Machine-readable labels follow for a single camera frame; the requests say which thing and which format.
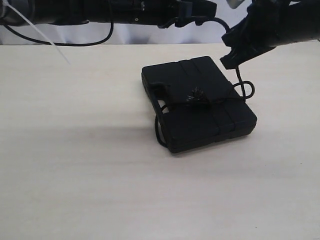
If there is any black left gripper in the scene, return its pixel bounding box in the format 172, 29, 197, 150
157, 0, 217, 28

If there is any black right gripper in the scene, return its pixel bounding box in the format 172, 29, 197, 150
219, 0, 281, 70

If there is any black cord with frayed knot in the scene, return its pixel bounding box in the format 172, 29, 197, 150
154, 63, 256, 148

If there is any black plastic carrying case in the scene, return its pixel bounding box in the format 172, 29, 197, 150
141, 56, 258, 154

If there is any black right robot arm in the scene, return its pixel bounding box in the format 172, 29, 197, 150
220, 0, 320, 70

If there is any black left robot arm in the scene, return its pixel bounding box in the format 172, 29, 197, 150
0, 0, 217, 29

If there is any white zip tie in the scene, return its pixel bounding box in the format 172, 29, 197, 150
1, 0, 71, 65

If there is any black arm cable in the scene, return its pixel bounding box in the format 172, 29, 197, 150
0, 17, 232, 47

